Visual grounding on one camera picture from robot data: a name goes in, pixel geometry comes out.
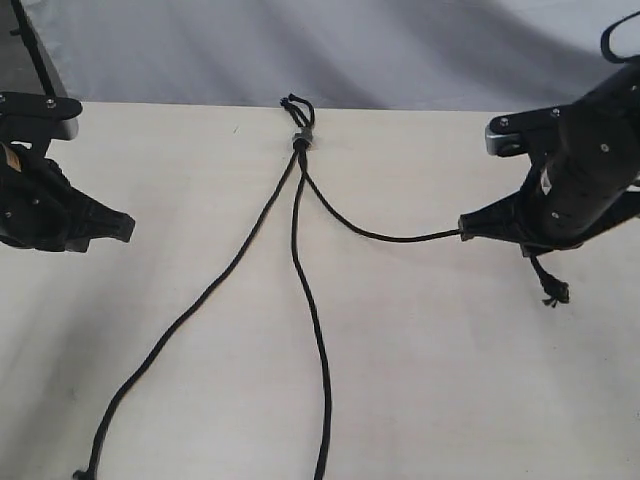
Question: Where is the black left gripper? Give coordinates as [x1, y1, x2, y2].
[1, 142, 136, 252]

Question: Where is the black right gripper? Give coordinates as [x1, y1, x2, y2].
[458, 99, 640, 259]

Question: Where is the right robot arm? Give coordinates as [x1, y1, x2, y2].
[459, 65, 639, 256]

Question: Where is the black metal stand pole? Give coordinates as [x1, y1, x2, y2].
[9, 0, 57, 97]

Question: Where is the grey backdrop cloth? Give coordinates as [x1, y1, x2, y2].
[25, 1, 639, 112]

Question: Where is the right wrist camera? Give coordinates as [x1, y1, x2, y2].
[485, 105, 568, 158]

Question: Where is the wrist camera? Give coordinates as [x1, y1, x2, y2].
[1, 91, 83, 143]
[485, 105, 568, 158]

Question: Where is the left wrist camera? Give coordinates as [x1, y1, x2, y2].
[1, 91, 83, 143]

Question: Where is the black plastic cable clamp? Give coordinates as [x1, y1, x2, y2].
[292, 128, 313, 152]

